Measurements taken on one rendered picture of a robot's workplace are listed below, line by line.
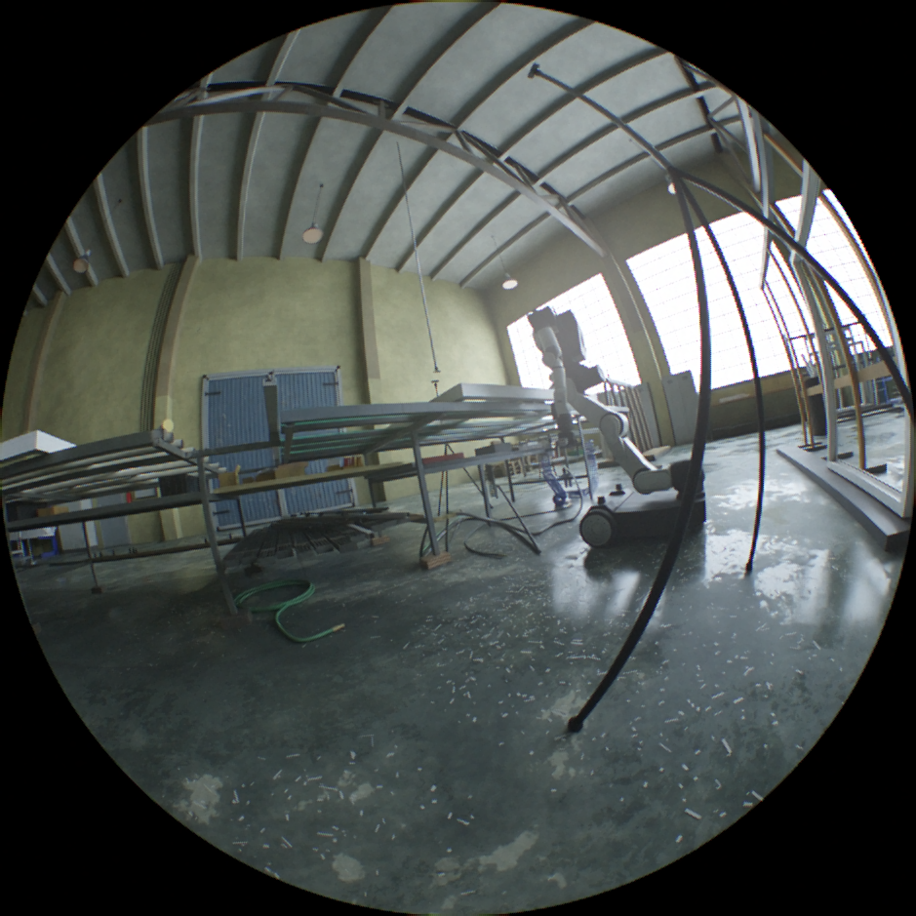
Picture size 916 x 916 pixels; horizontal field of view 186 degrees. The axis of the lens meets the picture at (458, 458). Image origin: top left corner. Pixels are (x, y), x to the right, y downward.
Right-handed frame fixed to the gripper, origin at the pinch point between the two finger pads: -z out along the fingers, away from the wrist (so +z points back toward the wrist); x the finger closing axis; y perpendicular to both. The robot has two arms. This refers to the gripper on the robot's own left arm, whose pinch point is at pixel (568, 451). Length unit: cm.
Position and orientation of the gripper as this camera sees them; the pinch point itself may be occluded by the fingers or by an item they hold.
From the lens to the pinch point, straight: 150.7
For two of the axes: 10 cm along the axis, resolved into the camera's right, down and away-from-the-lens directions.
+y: -5.8, 0.5, -8.1
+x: -8.1, 0.7, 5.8
